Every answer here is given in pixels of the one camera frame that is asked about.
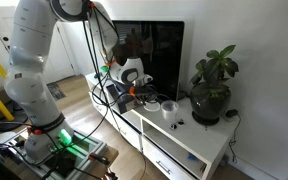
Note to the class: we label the white TV stand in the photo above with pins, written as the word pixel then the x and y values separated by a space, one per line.
pixel 190 136

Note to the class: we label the dark blue box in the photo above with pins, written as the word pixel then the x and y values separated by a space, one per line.
pixel 113 91

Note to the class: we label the grey floor mat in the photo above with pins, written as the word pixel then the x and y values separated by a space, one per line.
pixel 56 91

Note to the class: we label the white door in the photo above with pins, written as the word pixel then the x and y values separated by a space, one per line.
pixel 64 56

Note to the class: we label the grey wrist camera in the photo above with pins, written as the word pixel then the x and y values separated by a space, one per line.
pixel 147 79

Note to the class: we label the white round cup lid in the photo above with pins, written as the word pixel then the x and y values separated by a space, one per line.
pixel 152 107

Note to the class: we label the black power adapter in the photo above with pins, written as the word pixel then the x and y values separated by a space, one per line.
pixel 231 113

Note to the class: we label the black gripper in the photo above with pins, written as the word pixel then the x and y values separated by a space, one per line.
pixel 144 92

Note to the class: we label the dark round plant pot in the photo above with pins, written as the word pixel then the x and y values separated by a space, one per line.
pixel 209 103

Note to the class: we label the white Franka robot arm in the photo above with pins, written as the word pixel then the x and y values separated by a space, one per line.
pixel 30 83

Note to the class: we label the green leafy houseplant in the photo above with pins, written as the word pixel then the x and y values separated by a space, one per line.
pixel 217 66

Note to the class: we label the black flat screen TV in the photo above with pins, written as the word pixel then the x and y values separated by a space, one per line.
pixel 164 56

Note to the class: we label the small blue object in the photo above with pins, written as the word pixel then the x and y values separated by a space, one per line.
pixel 192 157

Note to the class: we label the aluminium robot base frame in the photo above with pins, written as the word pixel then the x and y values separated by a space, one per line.
pixel 84 148

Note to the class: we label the small black round object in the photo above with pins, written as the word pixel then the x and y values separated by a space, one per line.
pixel 180 122
pixel 173 126

